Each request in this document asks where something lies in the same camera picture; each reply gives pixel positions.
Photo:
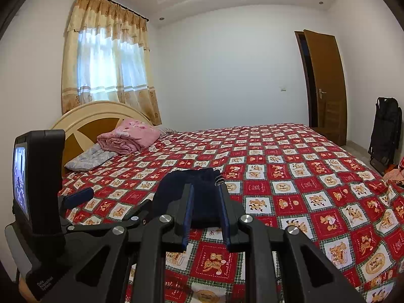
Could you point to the pile of clothes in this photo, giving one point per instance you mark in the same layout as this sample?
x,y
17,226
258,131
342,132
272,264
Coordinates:
x,y
394,175

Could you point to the dark curtain rod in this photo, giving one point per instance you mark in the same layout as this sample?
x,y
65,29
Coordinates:
x,y
110,3

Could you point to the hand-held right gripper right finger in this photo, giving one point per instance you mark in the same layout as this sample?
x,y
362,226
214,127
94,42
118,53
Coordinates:
x,y
224,221

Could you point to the cream wooden headboard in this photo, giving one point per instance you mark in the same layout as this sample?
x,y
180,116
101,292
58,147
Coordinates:
x,y
94,113

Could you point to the red printed bed blanket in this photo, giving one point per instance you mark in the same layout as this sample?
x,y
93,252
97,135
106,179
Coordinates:
x,y
284,164

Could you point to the striped grey cloth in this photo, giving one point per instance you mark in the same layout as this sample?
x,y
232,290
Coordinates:
x,y
167,131

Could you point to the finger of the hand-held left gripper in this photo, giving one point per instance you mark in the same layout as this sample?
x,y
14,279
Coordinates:
x,y
79,197
126,219

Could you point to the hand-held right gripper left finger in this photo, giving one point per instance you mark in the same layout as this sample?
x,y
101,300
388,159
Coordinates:
x,y
187,217

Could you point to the beige window curtain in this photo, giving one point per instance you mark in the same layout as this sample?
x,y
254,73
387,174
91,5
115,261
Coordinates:
x,y
135,101

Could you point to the grey floral pillow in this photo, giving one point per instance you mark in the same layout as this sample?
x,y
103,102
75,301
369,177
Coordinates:
x,y
85,161

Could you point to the brown wooden door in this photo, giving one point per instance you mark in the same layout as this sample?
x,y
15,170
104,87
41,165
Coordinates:
x,y
325,69

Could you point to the folded pink blanket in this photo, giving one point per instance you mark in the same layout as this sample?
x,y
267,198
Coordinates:
x,y
126,139

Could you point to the navy patterned sweater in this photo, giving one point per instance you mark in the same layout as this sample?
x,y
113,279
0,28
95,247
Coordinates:
x,y
202,195

